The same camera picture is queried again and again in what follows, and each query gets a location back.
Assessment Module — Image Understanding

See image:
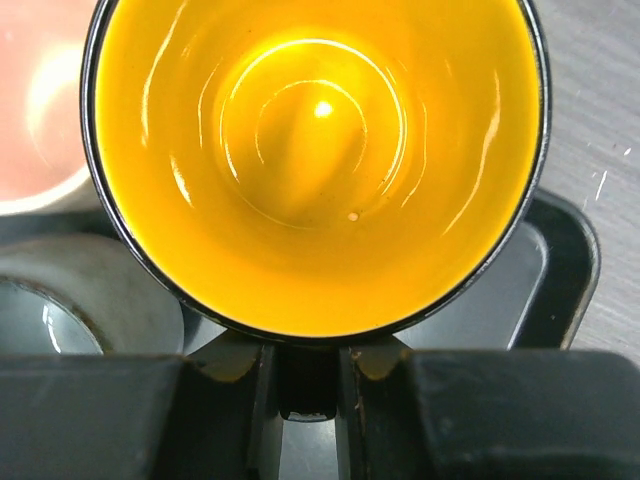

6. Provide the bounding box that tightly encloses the yellow mug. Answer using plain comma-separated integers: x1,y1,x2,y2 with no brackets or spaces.
79,0,551,424

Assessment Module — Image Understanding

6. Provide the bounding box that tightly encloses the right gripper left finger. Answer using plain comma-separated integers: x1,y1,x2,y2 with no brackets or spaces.
1,345,283,479

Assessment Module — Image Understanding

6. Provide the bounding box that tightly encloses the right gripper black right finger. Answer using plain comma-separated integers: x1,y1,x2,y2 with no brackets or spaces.
338,347,639,479

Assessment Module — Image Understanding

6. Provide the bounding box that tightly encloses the grey glass mug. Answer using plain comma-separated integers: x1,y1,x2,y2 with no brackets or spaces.
1,233,184,354

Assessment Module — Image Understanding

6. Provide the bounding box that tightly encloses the pink ceramic mug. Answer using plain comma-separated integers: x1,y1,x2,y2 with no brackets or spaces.
1,1,99,216

